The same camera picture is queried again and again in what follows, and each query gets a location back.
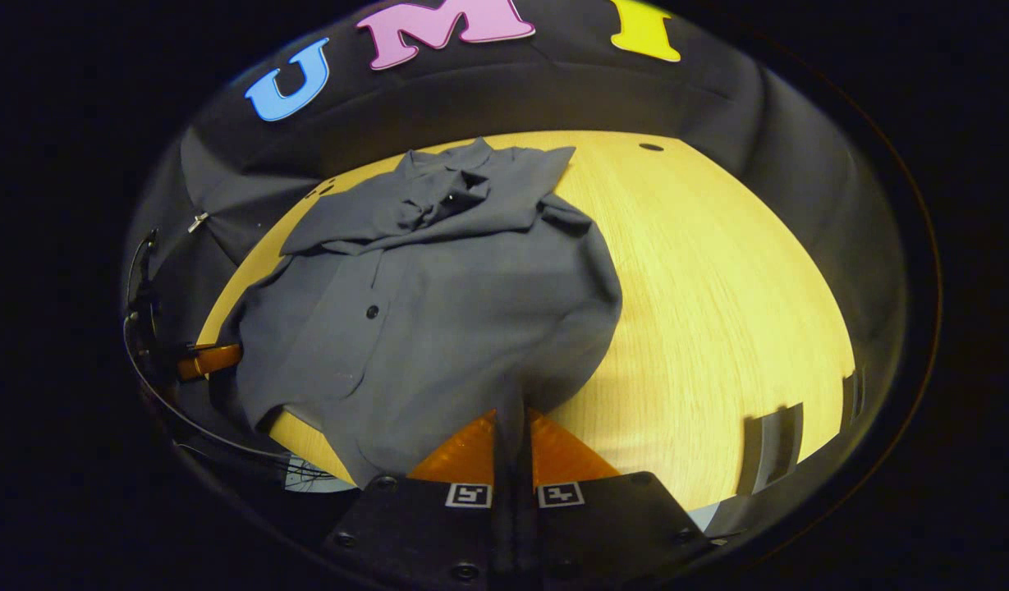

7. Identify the grey button shirt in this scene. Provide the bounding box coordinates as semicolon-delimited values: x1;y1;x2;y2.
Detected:
217;138;624;489

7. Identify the thin black cable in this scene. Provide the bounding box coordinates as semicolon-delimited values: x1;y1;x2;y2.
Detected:
123;234;341;481

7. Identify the dark grey bracket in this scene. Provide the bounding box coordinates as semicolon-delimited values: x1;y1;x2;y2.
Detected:
736;402;805;496
841;369;866;424

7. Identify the black backdrop cloth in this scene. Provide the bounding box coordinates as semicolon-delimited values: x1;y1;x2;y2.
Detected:
126;0;907;510

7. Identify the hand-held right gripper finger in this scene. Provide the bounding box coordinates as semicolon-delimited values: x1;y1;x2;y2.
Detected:
516;409;710;588
323;409;518;591

